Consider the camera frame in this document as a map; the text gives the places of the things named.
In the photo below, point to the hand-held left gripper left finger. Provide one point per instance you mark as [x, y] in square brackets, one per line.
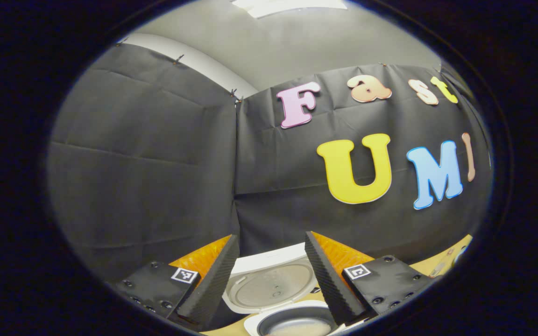
[213, 289]

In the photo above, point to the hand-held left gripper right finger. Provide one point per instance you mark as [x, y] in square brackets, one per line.
[327, 284]

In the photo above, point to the white rice cooker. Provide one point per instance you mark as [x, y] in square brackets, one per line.
[269, 284]

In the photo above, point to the clear plastic water bottle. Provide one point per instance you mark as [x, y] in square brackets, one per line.
[439, 266]

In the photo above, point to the large ceiling light panel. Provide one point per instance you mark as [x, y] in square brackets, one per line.
[292, 5]

